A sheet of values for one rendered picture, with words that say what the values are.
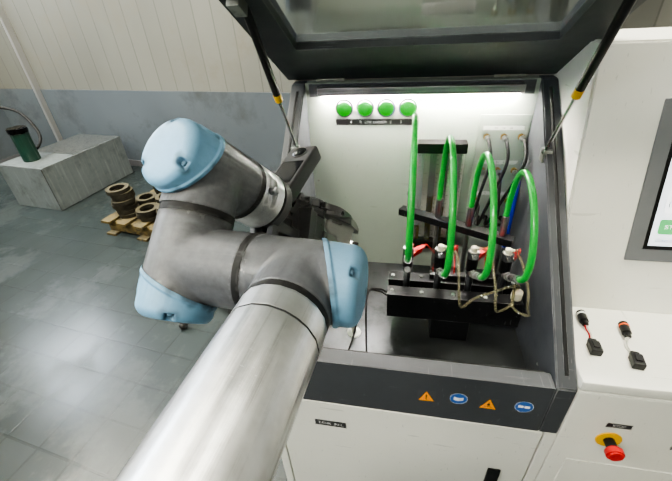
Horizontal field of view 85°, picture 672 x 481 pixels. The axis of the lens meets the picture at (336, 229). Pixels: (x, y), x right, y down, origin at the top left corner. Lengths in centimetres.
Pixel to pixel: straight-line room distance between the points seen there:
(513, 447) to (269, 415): 93
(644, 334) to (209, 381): 99
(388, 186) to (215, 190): 87
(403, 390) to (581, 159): 65
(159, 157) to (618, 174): 90
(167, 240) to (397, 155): 87
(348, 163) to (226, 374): 99
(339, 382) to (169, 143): 71
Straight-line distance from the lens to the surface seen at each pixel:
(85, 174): 468
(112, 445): 218
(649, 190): 104
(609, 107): 98
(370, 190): 120
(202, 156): 37
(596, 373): 96
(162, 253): 37
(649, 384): 100
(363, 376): 92
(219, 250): 34
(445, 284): 106
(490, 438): 109
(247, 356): 24
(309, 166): 55
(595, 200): 100
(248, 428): 23
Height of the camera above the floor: 166
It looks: 32 degrees down
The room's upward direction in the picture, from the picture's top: 4 degrees counter-clockwise
